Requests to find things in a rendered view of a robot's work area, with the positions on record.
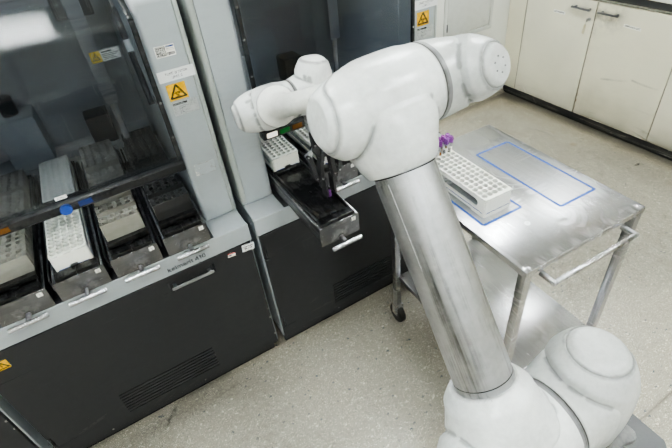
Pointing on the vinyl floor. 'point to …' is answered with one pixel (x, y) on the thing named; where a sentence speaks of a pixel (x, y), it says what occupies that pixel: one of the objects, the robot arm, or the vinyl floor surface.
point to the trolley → (532, 238)
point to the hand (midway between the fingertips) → (328, 184)
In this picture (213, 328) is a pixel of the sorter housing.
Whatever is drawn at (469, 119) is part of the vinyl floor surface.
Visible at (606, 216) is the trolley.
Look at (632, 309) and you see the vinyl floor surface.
